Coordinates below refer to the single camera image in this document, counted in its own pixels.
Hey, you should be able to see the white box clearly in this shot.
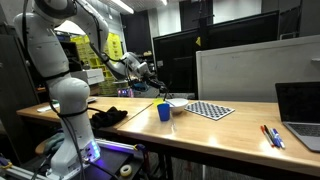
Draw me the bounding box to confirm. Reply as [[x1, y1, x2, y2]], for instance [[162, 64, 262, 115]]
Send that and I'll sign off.
[[70, 68, 105, 86]]

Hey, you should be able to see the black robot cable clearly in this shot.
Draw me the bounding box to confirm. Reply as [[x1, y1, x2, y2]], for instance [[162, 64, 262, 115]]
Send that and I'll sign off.
[[20, 0, 134, 180]]

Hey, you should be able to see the red pen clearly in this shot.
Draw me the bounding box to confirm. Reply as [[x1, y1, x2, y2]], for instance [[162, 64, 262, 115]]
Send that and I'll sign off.
[[260, 125, 275, 148]]

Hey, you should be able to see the blue plastic cup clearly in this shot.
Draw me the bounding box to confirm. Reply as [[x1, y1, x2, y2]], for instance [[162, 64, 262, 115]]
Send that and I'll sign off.
[[132, 81, 149, 93], [156, 102, 171, 122]]

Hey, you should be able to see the small checkerboard sheet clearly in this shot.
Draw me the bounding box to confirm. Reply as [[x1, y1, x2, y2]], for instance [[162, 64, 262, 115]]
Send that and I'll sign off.
[[184, 100, 236, 121]]

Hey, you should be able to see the black pen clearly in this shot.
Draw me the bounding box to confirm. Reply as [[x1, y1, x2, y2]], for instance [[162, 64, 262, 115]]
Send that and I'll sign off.
[[263, 124, 278, 147]]

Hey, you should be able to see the black cloth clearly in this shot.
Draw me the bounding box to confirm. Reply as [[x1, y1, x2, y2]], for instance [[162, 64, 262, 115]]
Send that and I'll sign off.
[[89, 106, 129, 130]]

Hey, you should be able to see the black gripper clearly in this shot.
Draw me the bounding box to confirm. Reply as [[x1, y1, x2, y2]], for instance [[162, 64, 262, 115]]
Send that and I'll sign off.
[[143, 75, 169, 95]]

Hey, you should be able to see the yellow plastic crate stack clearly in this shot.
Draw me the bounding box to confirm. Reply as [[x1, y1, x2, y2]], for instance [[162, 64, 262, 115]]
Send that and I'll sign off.
[[69, 32, 129, 98]]

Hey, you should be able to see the large black screen panel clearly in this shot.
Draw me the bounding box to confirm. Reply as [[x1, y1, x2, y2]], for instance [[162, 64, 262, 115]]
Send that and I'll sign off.
[[152, 9, 280, 100]]

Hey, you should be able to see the ceiling light strip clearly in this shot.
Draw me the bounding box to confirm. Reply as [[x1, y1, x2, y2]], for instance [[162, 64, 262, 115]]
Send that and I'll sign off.
[[110, 0, 135, 15]]

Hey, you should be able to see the white plate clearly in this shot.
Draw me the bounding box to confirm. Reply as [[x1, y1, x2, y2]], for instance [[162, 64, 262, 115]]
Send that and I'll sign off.
[[165, 97, 190, 114]]

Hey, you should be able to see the blue pen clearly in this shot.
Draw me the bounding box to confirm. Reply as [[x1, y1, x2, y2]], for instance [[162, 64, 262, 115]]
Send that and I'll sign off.
[[268, 128, 283, 149], [272, 128, 287, 150]]

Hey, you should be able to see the aluminium rail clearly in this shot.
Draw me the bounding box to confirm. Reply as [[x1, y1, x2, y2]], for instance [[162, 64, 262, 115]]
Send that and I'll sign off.
[[0, 163, 46, 180], [94, 138, 139, 152]]

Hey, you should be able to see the yellow plastic bowl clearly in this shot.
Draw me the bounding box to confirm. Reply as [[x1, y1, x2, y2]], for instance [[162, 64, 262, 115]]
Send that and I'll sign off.
[[152, 97, 166, 108]]

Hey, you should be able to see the grey laptop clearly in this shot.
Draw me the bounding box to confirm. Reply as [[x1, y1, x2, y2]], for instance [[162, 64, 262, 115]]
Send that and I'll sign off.
[[275, 81, 320, 153]]

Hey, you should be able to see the clear tape roll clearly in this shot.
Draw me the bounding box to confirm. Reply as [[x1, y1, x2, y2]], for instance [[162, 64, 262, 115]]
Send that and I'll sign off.
[[119, 164, 134, 178]]

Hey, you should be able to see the yellow purple clamp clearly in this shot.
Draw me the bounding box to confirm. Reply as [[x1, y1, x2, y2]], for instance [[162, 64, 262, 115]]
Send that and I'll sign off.
[[0, 156, 14, 171], [133, 143, 148, 154]]

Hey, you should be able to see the white divider board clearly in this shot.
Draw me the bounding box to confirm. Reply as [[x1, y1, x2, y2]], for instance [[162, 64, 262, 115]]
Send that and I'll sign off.
[[195, 34, 320, 103]]

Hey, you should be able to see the purple lit device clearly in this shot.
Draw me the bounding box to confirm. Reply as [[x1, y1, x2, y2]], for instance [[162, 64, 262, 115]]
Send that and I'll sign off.
[[116, 88, 134, 98]]

